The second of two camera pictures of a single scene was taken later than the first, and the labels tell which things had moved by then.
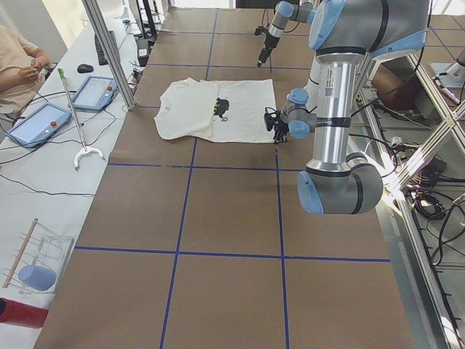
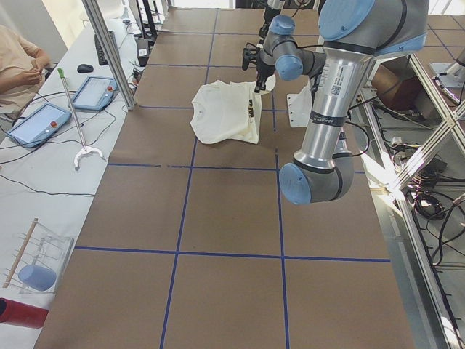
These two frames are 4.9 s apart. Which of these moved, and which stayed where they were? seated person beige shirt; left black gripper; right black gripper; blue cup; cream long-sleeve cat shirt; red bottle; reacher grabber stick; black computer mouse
Moved: right black gripper; cream long-sleeve cat shirt; left black gripper
Stayed: red bottle; reacher grabber stick; blue cup; black computer mouse; seated person beige shirt
